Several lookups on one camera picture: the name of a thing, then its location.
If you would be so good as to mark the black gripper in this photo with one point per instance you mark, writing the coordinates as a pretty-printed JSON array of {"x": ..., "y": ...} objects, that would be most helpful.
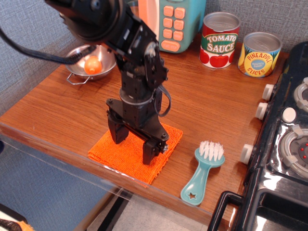
[{"x": 142, "y": 119}]

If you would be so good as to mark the orange towel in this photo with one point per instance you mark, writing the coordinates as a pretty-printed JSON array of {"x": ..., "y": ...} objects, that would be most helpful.
[{"x": 126, "y": 157}]

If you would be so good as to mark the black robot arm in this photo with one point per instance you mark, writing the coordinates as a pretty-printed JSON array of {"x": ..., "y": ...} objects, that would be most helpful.
[{"x": 113, "y": 24}]

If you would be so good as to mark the red tomato sauce can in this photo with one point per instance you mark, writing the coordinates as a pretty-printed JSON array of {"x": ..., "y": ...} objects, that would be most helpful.
[{"x": 219, "y": 37}]

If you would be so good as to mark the yellow pineapple slices can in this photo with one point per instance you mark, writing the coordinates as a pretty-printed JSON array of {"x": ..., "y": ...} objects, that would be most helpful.
[{"x": 259, "y": 54}]

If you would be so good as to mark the teal scrub brush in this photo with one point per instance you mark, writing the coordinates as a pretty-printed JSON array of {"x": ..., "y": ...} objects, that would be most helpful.
[{"x": 209, "y": 155}]

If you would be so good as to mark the small metal bowl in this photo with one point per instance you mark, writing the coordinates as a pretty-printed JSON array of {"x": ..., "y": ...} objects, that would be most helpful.
[{"x": 77, "y": 74}]

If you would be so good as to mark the orange toy onion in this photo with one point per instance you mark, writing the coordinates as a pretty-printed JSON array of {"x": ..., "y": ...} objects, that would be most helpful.
[{"x": 92, "y": 65}]

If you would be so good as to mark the white stove knob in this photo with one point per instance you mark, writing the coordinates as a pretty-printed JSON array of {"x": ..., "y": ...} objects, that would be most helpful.
[
  {"x": 246, "y": 153},
  {"x": 261, "y": 110},
  {"x": 267, "y": 92}
]

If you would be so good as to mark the teal toy microwave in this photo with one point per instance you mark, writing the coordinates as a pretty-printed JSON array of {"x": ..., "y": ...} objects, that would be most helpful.
[{"x": 175, "y": 22}]

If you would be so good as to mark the orange fuzzy object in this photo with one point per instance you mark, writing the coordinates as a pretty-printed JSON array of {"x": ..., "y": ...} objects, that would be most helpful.
[{"x": 15, "y": 226}]

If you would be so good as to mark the black toy stove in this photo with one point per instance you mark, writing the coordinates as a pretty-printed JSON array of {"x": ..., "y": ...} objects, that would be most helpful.
[{"x": 275, "y": 196}]

